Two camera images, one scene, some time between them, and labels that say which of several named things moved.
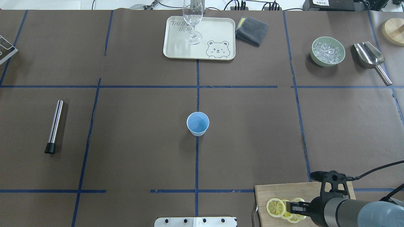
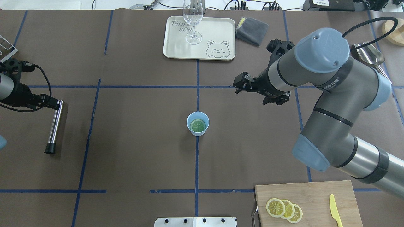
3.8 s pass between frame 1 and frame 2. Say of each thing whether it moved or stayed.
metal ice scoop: stayed
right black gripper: moved
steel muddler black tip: stayed
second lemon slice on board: stayed
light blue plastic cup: stayed
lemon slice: moved
